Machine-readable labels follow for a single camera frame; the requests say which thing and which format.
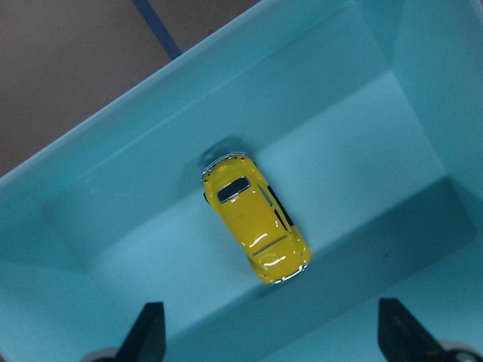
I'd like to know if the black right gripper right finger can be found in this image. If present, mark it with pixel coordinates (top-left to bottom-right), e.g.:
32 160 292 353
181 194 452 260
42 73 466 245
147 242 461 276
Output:
377 298 446 362

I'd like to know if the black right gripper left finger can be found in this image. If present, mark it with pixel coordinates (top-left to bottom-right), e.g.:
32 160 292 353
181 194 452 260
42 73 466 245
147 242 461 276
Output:
115 302 166 362

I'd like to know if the yellow beetle toy car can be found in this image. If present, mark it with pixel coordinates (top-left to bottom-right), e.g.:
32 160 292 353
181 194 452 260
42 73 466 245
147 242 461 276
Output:
201 152 312 284

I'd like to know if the turquoise plastic bin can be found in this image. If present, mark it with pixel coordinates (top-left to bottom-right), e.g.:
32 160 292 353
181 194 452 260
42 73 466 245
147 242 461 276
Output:
1 1 482 361

